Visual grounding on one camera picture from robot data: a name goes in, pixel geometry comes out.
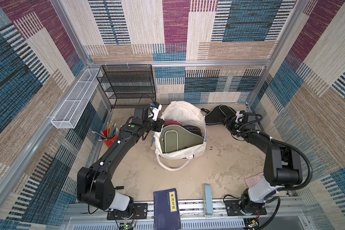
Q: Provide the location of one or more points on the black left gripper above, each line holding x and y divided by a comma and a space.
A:
160, 123

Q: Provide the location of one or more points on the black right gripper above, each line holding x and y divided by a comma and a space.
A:
228, 120

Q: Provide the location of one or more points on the black paddle case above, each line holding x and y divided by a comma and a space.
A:
217, 115

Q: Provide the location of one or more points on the green paddle case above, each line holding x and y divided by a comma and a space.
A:
174, 138

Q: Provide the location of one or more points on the white canvas tote bag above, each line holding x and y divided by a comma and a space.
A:
187, 114

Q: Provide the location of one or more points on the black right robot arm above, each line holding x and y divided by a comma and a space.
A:
285, 168

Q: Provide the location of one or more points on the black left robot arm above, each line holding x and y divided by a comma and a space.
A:
94, 184

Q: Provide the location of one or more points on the maroon paddle case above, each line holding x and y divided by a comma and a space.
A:
172, 122

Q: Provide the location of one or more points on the red metal pencil bucket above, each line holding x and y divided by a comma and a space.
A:
108, 142

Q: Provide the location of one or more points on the black mesh shelf rack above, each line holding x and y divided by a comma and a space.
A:
127, 86

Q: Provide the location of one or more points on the pink calculator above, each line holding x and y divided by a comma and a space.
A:
251, 181

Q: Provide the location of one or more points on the light blue eraser block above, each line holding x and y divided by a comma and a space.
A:
208, 200

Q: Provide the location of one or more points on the dark blue book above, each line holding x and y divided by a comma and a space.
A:
166, 210

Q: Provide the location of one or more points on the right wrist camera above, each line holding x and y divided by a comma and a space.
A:
239, 116

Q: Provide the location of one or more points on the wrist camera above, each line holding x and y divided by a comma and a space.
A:
239, 116
155, 108

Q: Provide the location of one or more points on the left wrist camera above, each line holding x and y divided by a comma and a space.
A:
155, 108

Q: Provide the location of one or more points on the white wire basket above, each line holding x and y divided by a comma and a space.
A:
74, 105

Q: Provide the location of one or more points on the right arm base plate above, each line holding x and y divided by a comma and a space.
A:
236, 208

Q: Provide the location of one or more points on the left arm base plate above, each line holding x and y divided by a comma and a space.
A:
132, 212

